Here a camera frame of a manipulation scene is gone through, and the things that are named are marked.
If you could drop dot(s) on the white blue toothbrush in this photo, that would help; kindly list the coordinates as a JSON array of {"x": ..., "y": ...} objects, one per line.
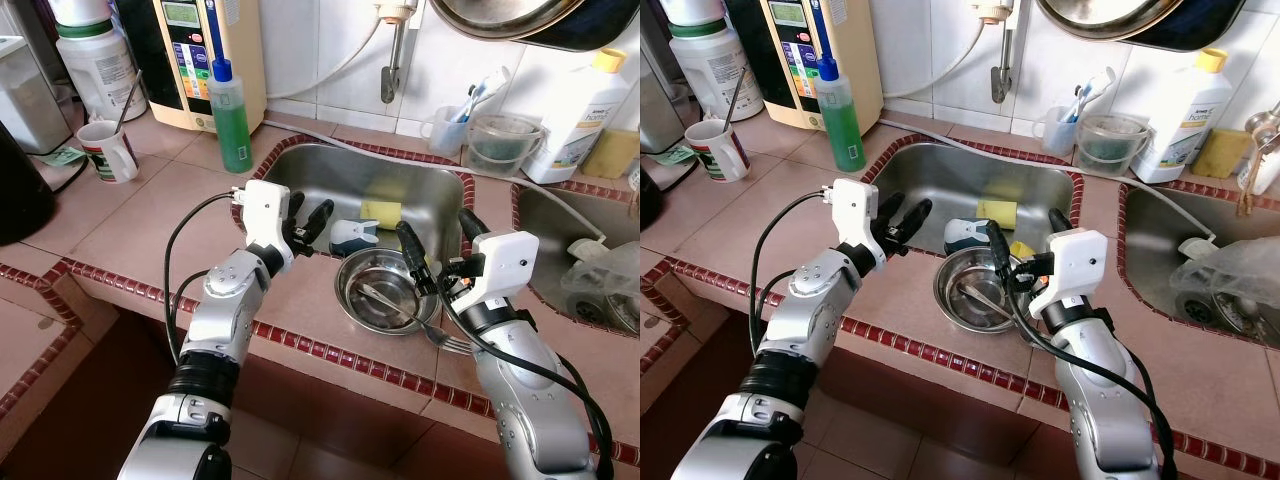
[
  {"x": 480, "y": 92},
  {"x": 1090, "y": 92}
]

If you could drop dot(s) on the dark blue hanging pan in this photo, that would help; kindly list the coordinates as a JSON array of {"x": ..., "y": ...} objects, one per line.
[
  {"x": 600, "y": 30},
  {"x": 1210, "y": 30}
]

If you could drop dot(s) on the grey translucent container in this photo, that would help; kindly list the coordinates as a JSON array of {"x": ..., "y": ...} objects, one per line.
[
  {"x": 655, "y": 110},
  {"x": 30, "y": 100}
]

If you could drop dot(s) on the beige water filter machine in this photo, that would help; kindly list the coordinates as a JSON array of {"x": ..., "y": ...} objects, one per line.
[
  {"x": 865, "y": 60},
  {"x": 250, "y": 60}
]

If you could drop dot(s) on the metal wall spout pipe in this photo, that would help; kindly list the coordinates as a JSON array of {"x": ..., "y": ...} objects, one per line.
[
  {"x": 1003, "y": 65},
  {"x": 393, "y": 65}
]

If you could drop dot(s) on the dark stirring spoon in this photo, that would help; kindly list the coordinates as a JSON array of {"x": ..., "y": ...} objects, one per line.
[
  {"x": 738, "y": 98},
  {"x": 130, "y": 98}
]

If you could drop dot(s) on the clear plastic bag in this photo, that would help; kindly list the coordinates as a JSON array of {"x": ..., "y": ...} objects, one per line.
[
  {"x": 610, "y": 290},
  {"x": 1230, "y": 290}
]

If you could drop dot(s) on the clear plastic jug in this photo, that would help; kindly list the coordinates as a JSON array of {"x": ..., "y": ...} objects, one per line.
[
  {"x": 500, "y": 150},
  {"x": 1110, "y": 150}
]

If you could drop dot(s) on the white bottle yellow cap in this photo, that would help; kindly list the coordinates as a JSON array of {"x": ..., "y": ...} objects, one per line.
[
  {"x": 1185, "y": 120},
  {"x": 580, "y": 120}
]

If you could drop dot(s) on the steel sink basin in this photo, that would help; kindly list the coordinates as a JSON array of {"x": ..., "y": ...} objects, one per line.
[
  {"x": 1150, "y": 225},
  {"x": 940, "y": 180},
  {"x": 330, "y": 180},
  {"x": 550, "y": 220}
]

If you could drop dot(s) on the green banknote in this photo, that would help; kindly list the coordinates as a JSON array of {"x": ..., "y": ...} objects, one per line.
[
  {"x": 675, "y": 155},
  {"x": 62, "y": 157}
]

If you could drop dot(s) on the white jar green lid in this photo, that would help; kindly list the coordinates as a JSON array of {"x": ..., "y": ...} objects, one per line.
[
  {"x": 100, "y": 70},
  {"x": 715, "y": 70}
]

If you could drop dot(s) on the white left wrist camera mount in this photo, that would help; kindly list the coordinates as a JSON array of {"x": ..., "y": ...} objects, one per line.
[
  {"x": 853, "y": 220},
  {"x": 265, "y": 220}
]

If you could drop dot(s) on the black kettle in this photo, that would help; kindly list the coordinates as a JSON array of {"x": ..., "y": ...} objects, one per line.
[{"x": 20, "y": 190}]

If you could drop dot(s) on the green dish soap bottle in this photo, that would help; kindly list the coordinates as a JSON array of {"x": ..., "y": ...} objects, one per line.
[
  {"x": 232, "y": 125},
  {"x": 842, "y": 125}
]

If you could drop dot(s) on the stainless steel bowl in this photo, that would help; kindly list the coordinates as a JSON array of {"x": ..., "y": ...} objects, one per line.
[
  {"x": 975, "y": 315},
  {"x": 385, "y": 320}
]

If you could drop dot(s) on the white wall tap valve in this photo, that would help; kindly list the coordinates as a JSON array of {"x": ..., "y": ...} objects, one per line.
[
  {"x": 397, "y": 10},
  {"x": 1000, "y": 10}
]

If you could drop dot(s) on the chrome gooseneck faucet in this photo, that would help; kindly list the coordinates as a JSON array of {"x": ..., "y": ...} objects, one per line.
[{"x": 1262, "y": 125}]

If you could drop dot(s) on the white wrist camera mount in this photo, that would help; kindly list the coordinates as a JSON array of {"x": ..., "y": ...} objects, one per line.
[
  {"x": 265, "y": 220},
  {"x": 1075, "y": 270},
  {"x": 853, "y": 220},
  {"x": 505, "y": 265}
]

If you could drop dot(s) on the white bottle green cap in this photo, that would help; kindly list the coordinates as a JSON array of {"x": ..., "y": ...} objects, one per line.
[{"x": 1268, "y": 170}]

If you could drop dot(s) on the clear toothbrush cup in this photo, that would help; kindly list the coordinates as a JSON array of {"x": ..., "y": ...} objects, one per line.
[
  {"x": 445, "y": 130},
  {"x": 1055, "y": 130}
]

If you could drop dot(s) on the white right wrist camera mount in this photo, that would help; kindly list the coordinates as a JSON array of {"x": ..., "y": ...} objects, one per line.
[
  {"x": 505, "y": 265},
  {"x": 1075, "y": 270}
]

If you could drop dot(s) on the mustard yellow sponge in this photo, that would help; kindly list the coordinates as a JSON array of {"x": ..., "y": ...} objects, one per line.
[
  {"x": 612, "y": 155},
  {"x": 1220, "y": 155}
]

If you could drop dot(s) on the hanging metal wok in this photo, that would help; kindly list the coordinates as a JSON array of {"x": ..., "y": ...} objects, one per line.
[
  {"x": 1110, "y": 15},
  {"x": 500, "y": 15}
]

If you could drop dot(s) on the white printed mug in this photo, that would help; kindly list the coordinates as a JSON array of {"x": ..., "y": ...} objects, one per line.
[
  {"x": 715, "y": 152},
  {"x": 105, "y": 155}
]

